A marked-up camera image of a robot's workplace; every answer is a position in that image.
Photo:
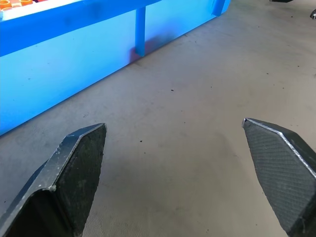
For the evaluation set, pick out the orange toy block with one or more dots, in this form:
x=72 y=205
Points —
x=5 y=3
x=26 y=2

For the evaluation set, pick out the blue plastic tray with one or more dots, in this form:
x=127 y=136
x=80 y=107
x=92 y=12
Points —
x=74 y=61

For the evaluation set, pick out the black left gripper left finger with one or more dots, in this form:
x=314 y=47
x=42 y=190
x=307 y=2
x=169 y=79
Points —
x=74 y=177

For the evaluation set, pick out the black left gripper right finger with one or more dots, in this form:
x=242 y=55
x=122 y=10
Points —
x=284 y=172

